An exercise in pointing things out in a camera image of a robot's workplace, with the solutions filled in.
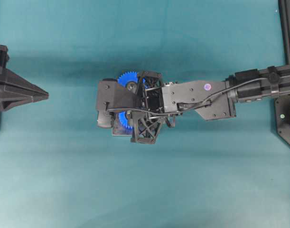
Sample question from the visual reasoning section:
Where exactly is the black aluminium frame rail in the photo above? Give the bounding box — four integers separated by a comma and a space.
278, 0, 290, 64

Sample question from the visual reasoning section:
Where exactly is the black camera cable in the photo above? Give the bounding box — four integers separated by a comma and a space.
106, 77, 271, 118

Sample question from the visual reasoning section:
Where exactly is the small blue plastic gear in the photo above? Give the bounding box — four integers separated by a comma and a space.
118, 112, 133, 130

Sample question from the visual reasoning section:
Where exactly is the threaded shaft in large gear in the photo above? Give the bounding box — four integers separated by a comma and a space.
126, 81, 138, 94

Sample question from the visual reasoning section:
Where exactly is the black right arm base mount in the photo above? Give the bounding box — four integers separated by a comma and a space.
274, 94, 290, 146

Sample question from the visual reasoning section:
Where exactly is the grey metal base plate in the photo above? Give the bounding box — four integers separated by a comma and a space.
112, 117, 133, 136

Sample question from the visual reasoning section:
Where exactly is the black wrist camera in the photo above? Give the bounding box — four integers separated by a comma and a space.
96, 78, 140, 128

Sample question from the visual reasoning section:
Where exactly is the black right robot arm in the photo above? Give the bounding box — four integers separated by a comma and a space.
131, 65, 290, 145

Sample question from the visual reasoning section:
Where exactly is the large blue plastic gear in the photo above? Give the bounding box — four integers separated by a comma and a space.
117, 71, 138, 88

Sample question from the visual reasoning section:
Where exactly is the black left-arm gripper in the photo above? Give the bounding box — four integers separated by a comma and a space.
0, 45, 49, 122

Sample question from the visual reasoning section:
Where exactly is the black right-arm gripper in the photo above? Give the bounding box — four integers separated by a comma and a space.
131, 71, 177, 144

